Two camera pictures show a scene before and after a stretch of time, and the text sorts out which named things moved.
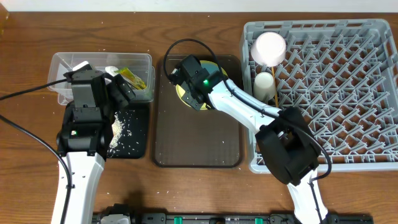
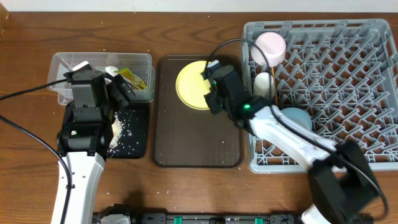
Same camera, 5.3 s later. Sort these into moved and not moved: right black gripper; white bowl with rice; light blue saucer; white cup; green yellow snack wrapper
Moved: light blue saucer; right black gripper
Not moved: green yellow snack wrapper; white cup; white bowl with rice
